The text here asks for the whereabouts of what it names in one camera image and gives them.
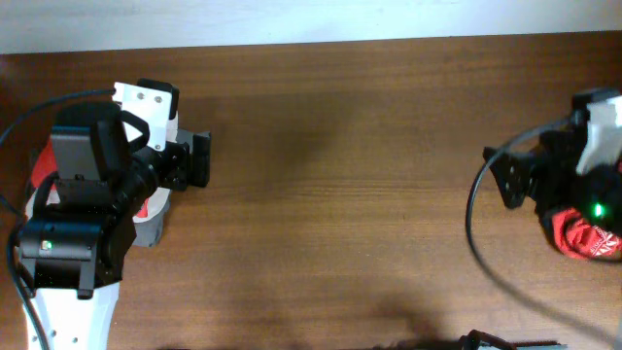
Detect red patterned garment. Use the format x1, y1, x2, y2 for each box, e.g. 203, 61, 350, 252
551, 209, 621, 262

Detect grey folded garment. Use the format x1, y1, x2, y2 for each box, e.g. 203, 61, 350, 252
133, 129, 192, 247

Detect orange soccer t-shirt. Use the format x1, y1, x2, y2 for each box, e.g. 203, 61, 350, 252
30, 139, 57, 189

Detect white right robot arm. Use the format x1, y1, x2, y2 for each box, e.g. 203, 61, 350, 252
467, 87, 621, 235

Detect beige folded shorts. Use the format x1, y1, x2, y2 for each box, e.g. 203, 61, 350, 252
23, 111, 181, 225

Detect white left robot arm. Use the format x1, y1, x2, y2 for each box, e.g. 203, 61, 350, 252
13, 102, 211, 349

